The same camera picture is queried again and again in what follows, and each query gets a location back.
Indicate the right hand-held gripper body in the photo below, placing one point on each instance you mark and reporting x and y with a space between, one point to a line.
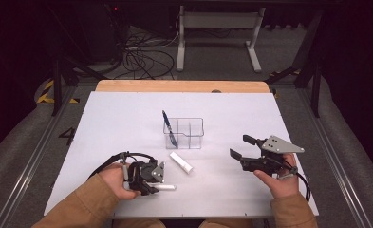
279 145

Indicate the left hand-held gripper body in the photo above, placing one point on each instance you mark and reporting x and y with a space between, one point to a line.
144 172

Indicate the long white pen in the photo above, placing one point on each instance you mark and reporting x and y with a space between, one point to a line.
166 187

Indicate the clear plastic organizer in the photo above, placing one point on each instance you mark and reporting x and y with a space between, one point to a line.
190 134

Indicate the blue pen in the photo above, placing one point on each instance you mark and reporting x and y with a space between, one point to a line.
168 126

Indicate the person's left hand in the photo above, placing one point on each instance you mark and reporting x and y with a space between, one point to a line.
114 180

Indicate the person's right hand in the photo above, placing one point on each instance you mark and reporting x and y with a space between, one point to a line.
282 185

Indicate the short white stick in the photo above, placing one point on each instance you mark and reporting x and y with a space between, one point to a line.
181 162

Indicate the white table board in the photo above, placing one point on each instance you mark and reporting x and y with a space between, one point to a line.
127 120

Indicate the black metal stand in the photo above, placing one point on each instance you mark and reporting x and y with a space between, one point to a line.
57 82
315 88

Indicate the wooden table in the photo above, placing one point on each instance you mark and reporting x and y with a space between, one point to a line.
174 86

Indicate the yellow black hazard tape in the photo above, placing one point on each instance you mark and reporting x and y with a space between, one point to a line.
46 95

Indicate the aluminium floor rail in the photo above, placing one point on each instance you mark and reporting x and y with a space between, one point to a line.
332 158
32 167

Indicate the white metal stand frame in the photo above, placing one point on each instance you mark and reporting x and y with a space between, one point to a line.
220 19

